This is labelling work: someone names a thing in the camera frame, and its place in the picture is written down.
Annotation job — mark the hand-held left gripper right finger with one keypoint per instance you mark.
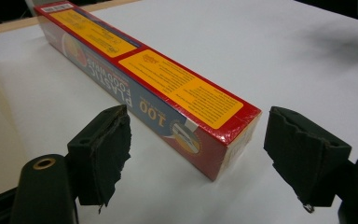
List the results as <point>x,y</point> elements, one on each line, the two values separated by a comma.
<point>304,155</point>

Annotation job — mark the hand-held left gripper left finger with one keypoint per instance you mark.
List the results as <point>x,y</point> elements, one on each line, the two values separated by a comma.
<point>98,158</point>

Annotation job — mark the red plastic wrap box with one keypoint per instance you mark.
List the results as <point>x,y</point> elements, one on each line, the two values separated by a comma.
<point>155,84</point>

